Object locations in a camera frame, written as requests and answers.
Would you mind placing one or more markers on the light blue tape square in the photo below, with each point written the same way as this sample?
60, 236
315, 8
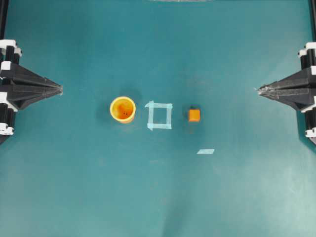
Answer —
159, 115

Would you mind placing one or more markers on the black frame post left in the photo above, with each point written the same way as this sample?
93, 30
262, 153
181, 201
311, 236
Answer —
3, 16

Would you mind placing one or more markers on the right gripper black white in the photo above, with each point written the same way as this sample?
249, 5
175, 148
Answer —
298, 90

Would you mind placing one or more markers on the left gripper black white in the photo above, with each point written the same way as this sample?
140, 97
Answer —
21, 89

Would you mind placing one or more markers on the black frame post right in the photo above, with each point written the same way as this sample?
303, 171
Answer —
312, 7

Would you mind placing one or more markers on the light blue tape strip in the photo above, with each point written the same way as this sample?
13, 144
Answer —
205, 152

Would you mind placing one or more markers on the black frame post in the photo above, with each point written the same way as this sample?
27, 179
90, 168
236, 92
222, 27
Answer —
3, 16
312, 7

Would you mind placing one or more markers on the orange plastic cup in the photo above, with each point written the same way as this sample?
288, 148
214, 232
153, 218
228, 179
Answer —
123, 109

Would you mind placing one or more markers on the orange cube block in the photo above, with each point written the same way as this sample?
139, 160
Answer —
194, 114

